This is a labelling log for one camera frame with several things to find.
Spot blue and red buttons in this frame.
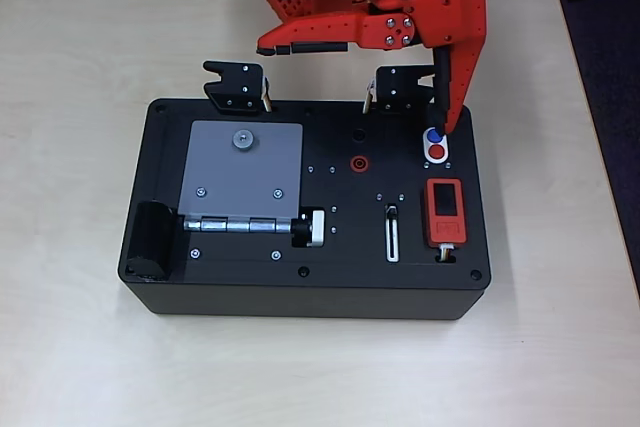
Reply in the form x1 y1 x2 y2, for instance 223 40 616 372
421 125 452 165

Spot red-orange display module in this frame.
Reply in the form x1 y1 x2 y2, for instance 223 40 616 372
423 177 470 250

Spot grey hinged door plate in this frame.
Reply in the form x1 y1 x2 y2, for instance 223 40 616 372
178 119 305 221

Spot white latch block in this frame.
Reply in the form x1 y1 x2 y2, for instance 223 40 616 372
305 208 327 249

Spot silver metal hinge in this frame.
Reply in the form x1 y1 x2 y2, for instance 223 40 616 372
181 215 295 235

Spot black task board box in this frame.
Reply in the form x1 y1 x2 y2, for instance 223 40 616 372
117 96 494 321

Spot black cable holder bracket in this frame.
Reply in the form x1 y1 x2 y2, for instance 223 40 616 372
201 59 275 117
361 64 436 117

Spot black rounded post block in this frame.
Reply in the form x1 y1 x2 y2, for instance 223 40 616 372
123 200 177 283

